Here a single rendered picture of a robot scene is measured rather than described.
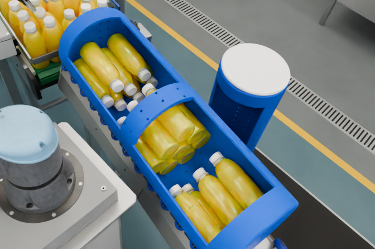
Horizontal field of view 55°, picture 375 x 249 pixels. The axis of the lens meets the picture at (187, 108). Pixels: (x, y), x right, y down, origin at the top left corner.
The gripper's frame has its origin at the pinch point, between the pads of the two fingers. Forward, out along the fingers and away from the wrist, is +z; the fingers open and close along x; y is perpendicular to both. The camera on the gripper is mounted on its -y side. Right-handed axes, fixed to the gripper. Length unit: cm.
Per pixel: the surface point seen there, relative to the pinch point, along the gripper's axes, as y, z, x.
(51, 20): 9.8, 0.7, -0.2
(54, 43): 12.1, 8.6, -4.5
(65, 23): 8.9, 6.3, 3.3
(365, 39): 37, 206, 209
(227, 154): 87, 12, 19
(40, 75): 14.3, 16.2, -17.2
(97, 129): 48, 19, -11
